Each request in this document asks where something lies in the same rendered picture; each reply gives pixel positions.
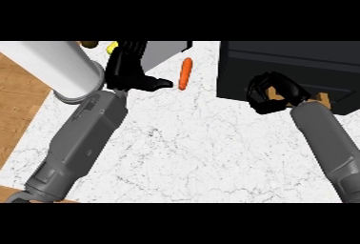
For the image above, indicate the grey flat panel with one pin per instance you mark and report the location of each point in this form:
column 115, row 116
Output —
column 161, row 54

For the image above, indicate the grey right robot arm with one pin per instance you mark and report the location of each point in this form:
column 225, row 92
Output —
column 328, row 139

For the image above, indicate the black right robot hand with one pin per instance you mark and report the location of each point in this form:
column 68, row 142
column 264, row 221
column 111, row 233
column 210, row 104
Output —
column 275, row 92

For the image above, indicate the brown object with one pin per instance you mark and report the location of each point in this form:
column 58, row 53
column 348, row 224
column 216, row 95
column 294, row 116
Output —
column 89, row 44

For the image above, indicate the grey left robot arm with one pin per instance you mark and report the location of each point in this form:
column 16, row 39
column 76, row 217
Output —
column 84, row 136

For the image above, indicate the white cup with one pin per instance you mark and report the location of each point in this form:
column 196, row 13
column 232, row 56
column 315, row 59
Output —
column 56, row 68

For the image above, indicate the black drawer cabinet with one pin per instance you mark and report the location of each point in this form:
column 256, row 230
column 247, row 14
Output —
column 300, row 68

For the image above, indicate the yellow object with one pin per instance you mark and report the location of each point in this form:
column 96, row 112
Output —
column 111, row 47

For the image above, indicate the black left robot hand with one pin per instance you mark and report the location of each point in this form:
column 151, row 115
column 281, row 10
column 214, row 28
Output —
column 126, row 71

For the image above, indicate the orange carrot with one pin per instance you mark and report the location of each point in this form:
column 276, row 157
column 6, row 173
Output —
column 186, row 73

